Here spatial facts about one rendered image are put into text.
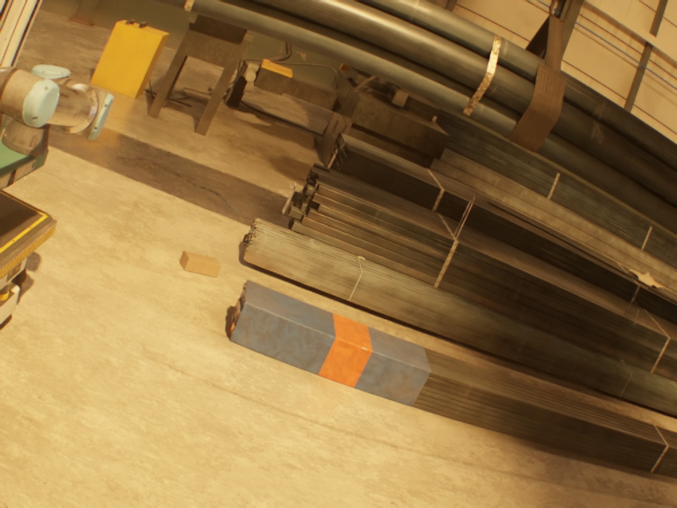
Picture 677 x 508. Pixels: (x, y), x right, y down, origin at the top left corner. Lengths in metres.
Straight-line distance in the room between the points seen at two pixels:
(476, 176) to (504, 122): 5.60
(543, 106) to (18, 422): 2.58
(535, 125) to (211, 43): 3.11
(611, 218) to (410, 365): 7.27
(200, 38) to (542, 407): 3.85
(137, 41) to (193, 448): 4.74
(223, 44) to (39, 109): 4.41
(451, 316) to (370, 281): 0.42
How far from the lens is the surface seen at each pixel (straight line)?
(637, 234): 10.62
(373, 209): 4.25
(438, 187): 4.95
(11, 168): 2.41
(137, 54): 6.80
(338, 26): 3.58
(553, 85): 3.79
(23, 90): 1.94
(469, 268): 4.42
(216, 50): 6.27
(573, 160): 3.91
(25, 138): 2.57
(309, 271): 4.07
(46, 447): 2.17
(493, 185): 9.43
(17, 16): 2.51
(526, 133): 3.80
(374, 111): 6.48
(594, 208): 10.25
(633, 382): 4.81
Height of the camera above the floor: 1.26
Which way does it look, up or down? 15 degrees down
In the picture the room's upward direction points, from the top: 24 degrees clockwise
